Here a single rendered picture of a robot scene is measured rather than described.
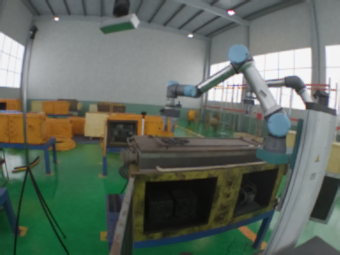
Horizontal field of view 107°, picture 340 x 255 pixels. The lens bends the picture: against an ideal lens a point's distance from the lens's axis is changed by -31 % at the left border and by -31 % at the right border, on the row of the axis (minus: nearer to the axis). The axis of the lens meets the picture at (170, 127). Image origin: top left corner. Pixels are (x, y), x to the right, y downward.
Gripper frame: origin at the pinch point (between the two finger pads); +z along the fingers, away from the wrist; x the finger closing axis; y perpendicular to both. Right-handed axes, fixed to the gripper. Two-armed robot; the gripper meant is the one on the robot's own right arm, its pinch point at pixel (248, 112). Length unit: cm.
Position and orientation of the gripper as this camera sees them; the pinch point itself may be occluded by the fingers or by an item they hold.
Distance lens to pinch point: 187.8
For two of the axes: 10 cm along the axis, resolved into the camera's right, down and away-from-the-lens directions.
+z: -0.9, 9.9, 1.4
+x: 2.2, 1.6, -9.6
